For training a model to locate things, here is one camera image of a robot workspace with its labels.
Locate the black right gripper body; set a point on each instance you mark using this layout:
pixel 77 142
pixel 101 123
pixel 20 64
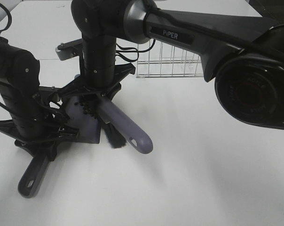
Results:
pixel 81 86

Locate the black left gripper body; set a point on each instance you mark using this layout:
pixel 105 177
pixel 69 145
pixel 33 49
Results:
pixel 37 128

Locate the dark coffee bean pile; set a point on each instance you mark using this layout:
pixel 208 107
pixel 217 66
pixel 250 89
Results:
pixel 85 108

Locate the purple plastic dustpan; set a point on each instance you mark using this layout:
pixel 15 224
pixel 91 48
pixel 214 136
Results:
pixel 83 128

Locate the purple hand brush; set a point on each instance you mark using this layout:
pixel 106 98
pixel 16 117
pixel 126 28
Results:
pixel 118 127

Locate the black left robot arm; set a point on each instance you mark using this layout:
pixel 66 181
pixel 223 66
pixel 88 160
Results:
pixel 20 69

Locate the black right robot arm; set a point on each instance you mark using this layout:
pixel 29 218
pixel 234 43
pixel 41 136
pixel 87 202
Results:
pixel 244 55

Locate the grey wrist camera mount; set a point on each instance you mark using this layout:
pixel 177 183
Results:
pixel 69 50

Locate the wire dish rack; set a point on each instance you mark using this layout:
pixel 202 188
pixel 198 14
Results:
pixel 165 60

